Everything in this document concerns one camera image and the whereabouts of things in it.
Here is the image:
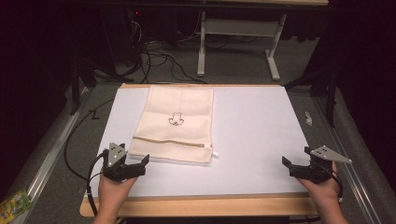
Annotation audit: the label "black metal stand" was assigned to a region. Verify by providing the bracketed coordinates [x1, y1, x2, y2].
[68, 57, 126, 117]
[283, 63, 340, 129]

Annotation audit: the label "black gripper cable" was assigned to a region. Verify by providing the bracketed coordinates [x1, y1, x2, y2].
[63, 98, 115, 217]
[321, 162, 346, 203]

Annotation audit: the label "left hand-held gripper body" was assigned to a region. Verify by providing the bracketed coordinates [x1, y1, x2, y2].
[102, 142, 132, 183]

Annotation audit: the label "green printed packet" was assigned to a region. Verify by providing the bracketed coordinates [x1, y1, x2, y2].
[0, 188, 34, 224]

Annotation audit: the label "white desk frame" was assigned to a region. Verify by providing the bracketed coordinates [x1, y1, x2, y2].
[196, 0, 330, 82]

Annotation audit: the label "person's left hand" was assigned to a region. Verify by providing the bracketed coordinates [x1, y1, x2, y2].
[97, 174, 138, 217]

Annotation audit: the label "aluminium floor rail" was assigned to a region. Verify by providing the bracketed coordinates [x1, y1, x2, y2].
[5, 86, 95, 224]
[310, 92, 385, 224]

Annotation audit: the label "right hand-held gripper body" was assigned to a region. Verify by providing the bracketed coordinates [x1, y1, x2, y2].
[303, 145, 354, 185]

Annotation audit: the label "cream zippered cloth bag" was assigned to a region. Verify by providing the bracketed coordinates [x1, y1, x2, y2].
[127, 84, 220, 164]

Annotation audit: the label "white table mat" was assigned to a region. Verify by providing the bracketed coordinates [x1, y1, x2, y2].
[84, 85, 310, 198]

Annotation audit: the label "person's right hand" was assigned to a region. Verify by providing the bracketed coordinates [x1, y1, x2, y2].
[297, 161, 344, 207]

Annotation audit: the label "black floor cables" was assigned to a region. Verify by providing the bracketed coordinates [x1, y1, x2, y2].
[123, 18, 209, 86]

